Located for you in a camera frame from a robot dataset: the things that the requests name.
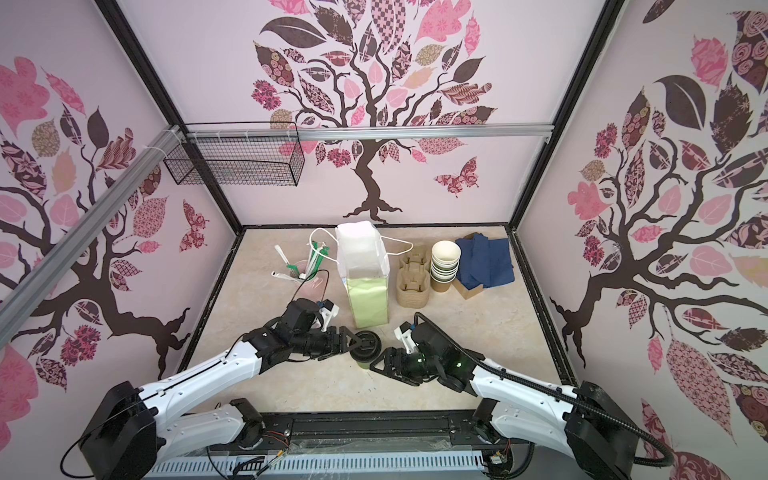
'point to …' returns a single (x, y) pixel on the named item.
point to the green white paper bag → (366, 272)
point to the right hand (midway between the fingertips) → (378, 369)
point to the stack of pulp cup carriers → (413, 280)
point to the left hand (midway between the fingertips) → (353, 351)
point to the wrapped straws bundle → (317, 252)
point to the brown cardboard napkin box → (460, 286)
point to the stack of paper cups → (444, 264)
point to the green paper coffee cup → (364, 365)
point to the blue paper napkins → (483, 261)
